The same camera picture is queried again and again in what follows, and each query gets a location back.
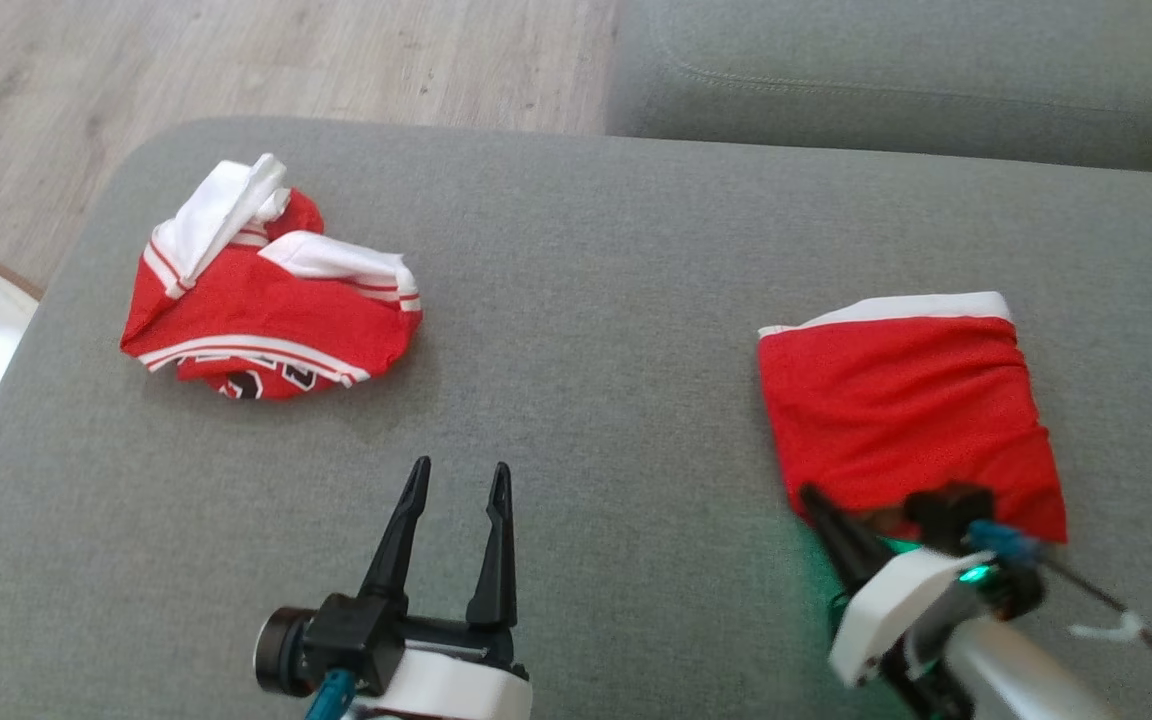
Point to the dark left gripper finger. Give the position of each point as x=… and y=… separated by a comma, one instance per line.
x=496, y=570
x=396, y=550

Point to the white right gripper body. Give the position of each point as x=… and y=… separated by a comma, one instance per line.
x=896, y=610

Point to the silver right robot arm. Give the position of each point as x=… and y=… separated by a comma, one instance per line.
x=1016, y=680

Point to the red shorts with white stripes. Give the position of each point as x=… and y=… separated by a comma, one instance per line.
x=896, y=400

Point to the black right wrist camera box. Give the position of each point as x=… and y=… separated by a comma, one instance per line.
x=951, y=510

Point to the red and white jersey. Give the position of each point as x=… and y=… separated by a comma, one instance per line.
x=276, y=310

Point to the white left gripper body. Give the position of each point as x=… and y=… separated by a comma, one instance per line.
x=436, y=670

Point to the small grey sofa cushion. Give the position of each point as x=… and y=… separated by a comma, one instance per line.
x=886, y=50

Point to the large grey sofa seat cushion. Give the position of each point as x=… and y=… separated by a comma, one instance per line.
x=586, y=350

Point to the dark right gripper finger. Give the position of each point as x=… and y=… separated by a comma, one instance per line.
x=851, y=545

